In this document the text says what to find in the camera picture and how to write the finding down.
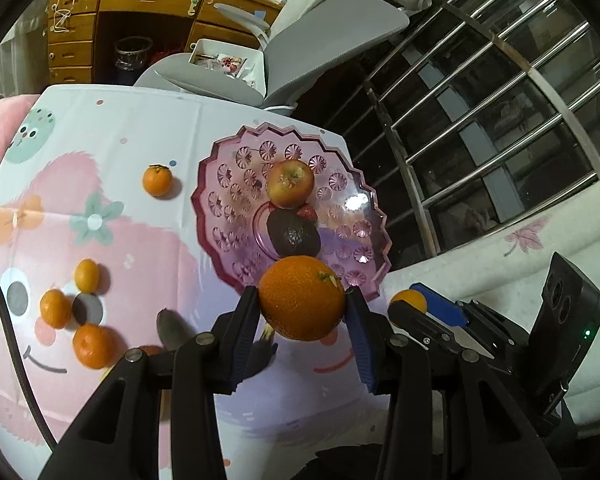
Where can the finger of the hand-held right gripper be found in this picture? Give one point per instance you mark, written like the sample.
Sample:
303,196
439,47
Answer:
420,322
442,305

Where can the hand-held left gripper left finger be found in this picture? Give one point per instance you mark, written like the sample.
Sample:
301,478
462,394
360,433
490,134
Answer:
241,355

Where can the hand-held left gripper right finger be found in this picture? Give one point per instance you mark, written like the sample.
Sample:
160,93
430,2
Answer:
362,355

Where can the small mandarin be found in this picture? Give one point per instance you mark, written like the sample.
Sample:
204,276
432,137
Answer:
409,299
87,275
157,180
150,350
55,308
93,345

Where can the large orange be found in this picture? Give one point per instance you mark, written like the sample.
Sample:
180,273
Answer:
300,300

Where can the pink glass bowl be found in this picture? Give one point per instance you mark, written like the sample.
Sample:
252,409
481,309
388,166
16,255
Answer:
230,185

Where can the person's dark clothing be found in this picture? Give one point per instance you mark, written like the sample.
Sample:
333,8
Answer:
350,462

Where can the dark avocado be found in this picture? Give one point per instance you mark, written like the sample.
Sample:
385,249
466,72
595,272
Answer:
292,235

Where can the red strawberry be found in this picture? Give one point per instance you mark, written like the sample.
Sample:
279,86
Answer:
308,212

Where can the red apple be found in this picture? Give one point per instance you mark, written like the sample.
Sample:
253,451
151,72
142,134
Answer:
290,184

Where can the metal window grille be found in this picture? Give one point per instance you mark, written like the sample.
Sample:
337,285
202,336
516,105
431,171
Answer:
536,77

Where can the cartoon monster tablecloth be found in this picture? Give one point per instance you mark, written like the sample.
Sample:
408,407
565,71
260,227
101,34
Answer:
130,125

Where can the grey office chair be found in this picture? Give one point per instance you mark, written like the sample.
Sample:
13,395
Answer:
330,25

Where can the white storage box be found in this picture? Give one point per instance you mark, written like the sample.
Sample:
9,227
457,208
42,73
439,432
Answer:
205,49

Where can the black trash bin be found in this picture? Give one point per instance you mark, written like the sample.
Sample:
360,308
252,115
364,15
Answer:
132,60

